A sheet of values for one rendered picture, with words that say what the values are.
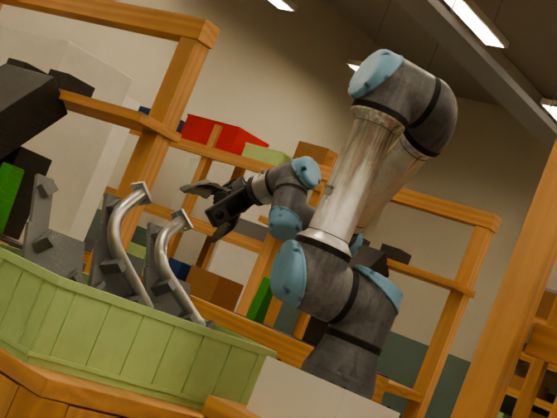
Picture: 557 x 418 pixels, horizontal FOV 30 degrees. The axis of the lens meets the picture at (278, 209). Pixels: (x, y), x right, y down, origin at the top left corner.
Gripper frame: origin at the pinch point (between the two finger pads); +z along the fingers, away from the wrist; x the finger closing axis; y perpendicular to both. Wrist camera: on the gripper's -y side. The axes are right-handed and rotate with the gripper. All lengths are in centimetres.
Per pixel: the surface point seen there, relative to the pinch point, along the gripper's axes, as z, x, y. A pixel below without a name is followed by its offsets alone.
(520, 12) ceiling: 186, -113, 820
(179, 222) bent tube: 2.7, 0.3, -2.0
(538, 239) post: -52, -53, 60
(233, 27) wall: 466, 1, 775
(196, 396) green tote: -8.7, -28.0, -37.7
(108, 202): 3.6, 14.3, -19.1
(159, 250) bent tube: 3.3, -1.9, -12.4
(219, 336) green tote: -15.7, -19.3, -30.1
